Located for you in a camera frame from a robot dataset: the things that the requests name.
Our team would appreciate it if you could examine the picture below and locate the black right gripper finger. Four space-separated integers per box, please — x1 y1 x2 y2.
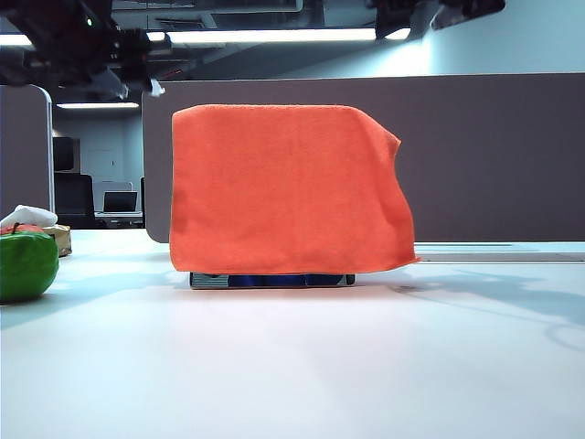
431 0 506 31
374 0 440 41

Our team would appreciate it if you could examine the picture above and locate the dark laptop screen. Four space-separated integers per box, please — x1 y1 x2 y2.
102 190 139 214

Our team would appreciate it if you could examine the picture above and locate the dark background cabinet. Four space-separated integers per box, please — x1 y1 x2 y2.
52 136 81 173

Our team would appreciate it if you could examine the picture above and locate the white background office desk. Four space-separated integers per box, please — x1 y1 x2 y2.
93 180 145 229

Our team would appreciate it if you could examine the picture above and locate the short ceiling strip light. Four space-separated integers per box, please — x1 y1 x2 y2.
55 102 140 110

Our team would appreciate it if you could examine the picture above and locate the narrow grey desk partition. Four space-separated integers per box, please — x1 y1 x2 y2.
0 84 55 220

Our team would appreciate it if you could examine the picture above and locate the wide grey desk partition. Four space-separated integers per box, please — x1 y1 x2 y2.
140 71 585 243

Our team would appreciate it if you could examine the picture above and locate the orange microfiber cloth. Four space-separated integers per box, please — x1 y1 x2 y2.
168 103 421 275

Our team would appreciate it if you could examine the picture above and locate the green toy apple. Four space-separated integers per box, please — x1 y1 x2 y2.
0 230 60 304

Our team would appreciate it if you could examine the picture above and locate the red-orange toy fruit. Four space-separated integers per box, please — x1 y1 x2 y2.
1 221 47 236

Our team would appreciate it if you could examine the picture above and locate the black office chair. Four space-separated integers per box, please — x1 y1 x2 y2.
53 173 96 230

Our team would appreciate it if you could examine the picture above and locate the square white-framed table mirror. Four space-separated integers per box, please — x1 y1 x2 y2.
189 271 356 291

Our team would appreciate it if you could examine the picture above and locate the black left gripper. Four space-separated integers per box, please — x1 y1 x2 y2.
27 13 173 101

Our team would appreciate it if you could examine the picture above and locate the white crumpled cloth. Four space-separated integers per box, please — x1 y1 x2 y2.
0 204 59 229

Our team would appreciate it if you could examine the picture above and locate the beige cardboard box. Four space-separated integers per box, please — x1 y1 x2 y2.
43 223 73 257

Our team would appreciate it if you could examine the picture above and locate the long ceiling strip light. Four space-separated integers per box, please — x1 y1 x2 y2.
0 27 412 47

